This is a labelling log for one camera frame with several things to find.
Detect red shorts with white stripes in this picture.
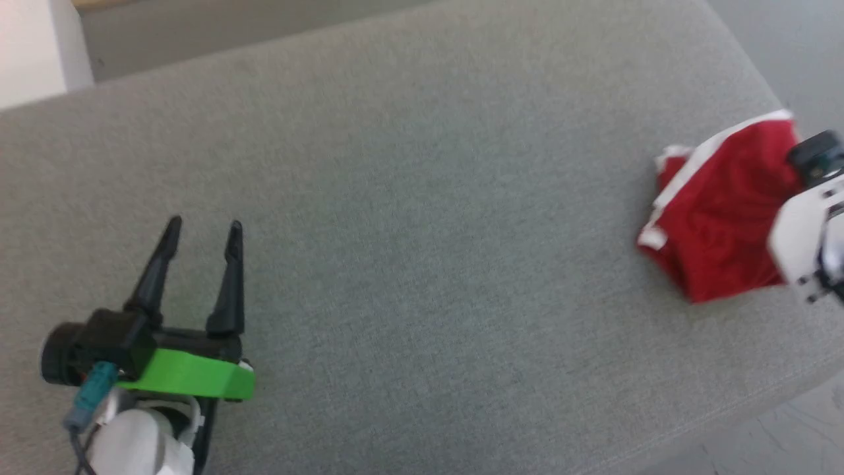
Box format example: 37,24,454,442
636,109,808,304

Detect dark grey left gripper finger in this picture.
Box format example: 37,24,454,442
123,216,183,325
206,220,245,334

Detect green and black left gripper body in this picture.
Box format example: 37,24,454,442
119,327,256,462

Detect teal left camera connector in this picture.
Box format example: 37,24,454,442
64,362,119,433

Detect white box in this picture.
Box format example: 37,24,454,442
0,0,95,111

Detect black left camera cable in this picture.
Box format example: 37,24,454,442
68,427,98,475

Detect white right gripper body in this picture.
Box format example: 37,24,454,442
768,173,844,305

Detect grey fabric sofa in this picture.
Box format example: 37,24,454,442
0,0,844,475

